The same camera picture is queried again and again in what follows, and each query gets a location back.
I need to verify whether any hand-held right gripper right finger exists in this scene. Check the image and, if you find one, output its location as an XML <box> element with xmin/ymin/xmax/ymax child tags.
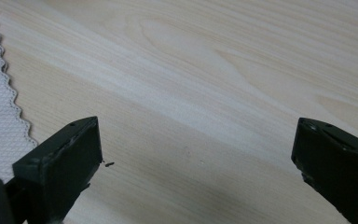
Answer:
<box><xmin>291</xmin><ymin>117</ymin><xmax>358</xmax><ymax>224</ymax></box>

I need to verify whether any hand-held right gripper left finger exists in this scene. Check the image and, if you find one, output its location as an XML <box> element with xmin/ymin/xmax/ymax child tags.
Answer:
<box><xmin>4</xmin><ymin>116</ymin><xmax>103</xmax><ymax>224</ymax></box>

